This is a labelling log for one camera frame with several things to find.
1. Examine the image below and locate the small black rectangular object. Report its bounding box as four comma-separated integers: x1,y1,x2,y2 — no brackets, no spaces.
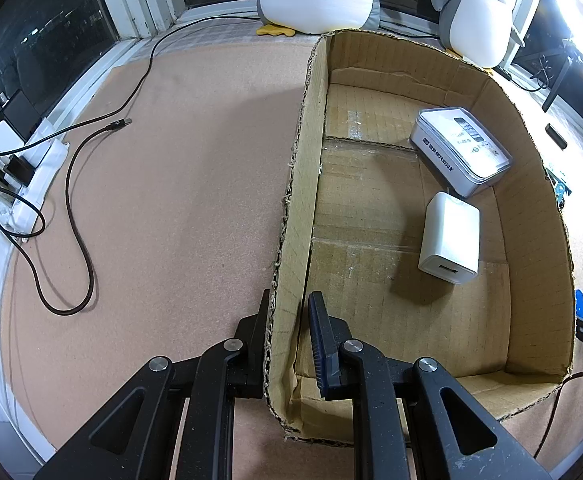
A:
545,122,568,150

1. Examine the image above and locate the thin black cable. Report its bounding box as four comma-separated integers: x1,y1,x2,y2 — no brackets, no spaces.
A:
22,15,262,148
0,175,46,237

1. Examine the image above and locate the cardboard box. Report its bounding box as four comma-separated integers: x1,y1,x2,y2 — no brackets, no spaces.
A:
263,30,576,445

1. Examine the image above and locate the small black plug adapter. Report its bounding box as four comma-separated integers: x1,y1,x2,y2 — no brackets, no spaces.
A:
4,155,36,186

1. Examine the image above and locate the small penguin plush toy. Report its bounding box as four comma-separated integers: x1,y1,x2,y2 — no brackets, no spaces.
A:
431,0,526,75

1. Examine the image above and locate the white power strip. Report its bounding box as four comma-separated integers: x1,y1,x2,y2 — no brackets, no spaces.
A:
0,117,70,243

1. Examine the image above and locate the white charger adapter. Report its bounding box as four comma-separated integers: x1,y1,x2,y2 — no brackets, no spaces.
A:
418,191,481,285

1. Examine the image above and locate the black tripod stand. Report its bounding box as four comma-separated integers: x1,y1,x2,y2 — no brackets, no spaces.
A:
541,40,583,113

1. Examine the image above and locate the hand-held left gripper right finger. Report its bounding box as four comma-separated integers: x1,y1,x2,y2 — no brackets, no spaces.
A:
307,291,555,480

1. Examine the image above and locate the thick black usb cable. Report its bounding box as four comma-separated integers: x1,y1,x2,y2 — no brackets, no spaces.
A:
0,117,135,317

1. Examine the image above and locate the pink cork mat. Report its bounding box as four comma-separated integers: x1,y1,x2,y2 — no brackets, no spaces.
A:
0,34,583,468

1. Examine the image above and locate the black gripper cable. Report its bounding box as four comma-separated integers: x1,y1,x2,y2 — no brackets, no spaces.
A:
534,365,583,458

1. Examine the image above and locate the clear plastic case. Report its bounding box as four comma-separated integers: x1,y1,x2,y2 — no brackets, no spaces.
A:
409,107,515,198

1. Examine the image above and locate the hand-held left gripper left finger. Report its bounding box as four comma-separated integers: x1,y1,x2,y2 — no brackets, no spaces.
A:
32,289,272,480

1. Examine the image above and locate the white plug adapter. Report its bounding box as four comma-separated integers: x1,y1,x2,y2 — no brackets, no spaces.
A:
0,120,25,157

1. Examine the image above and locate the teal small gadget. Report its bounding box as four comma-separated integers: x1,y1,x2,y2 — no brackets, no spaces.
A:
549,162,571,211

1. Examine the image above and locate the large black power adapter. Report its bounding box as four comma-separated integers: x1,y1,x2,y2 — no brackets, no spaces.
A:
2,91,42,138

